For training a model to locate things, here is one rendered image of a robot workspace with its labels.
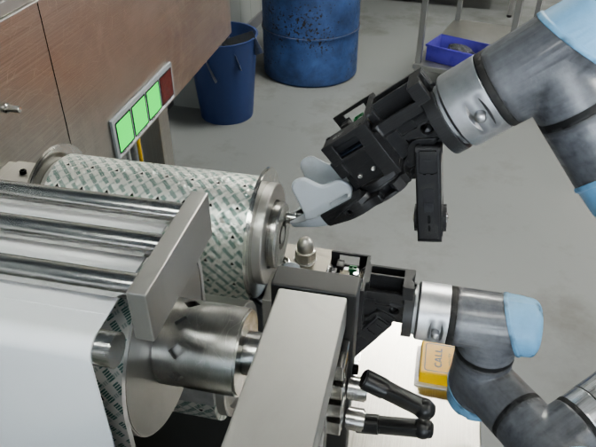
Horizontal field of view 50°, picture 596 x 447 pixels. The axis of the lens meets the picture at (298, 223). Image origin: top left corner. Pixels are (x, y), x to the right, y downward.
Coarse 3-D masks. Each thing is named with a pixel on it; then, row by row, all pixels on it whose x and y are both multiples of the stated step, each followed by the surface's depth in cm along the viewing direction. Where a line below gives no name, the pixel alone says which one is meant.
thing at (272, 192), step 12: (264, 192) 68; (276, 192) 70; (264, 204) 67; (264, 216) 66; (264, 228) 67; (252, 240) 66; (264, 240) 68; (252, 252) 67; (252, 264) 67; (264, 264) 69; (264, 276) 70
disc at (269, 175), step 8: (272, 168) 72; (264, 176) 68; (272, 176) 72; (256, 184) 67; (264, 184) 69; (256, 192) 66; (256, 200) 66; (248, 208) 65; (256, 208) 67; (248, 216) 65; (248, 224) 65; (248, 232) 65; (248, 240) 65; (248, 248) 65; (248, 256) 66; (248, 264) 66; (248, 272) 67; (248, 280) 67; (248, 288) 68; (256, 288) 71; (256, 296) 72
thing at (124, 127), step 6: (126, 114) 104; (126, 120) 105; (120, 126) 103; (126, 126) 105; (120, 132) 103; (126, 132) 105; (132, 132) 108; (120, 138) 103; (126, 138) 106; (132, 138) 108; (120, 144) 104; (126, 144) 106
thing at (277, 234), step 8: (272, 208) 69; (280, 208) 69; (288, 208) 73; (272, 216) 68; (280, 216) 69; (272, 224) 68; (280, 224) 70; (288, 224) 74; (272, 232) 68; (280, 232) 71; (288, 232) 75; (272, 240) 68; (280, 240) 71; (272, 248) 68; (280, 248) 72; (272, 256) 69; (280, 256) 72; (272, 264) 70; (280, 264) 73
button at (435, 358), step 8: (424, 344) 102; (432, 344) 102; (440, 344) 102; (424, 352) 101; (432, 352) 101; (440, 352) 101; (448, 352) 101; (424, 360) 99; (432, 360) 99; (440, 360) 99; (448, 360) 99; (424, 368) 98; (432, 368) 98; (440, 368) 98; (448, 368) 98; (424, 376) 98; (432, 376) 98; (440, 376) 97; (440, 384) 98
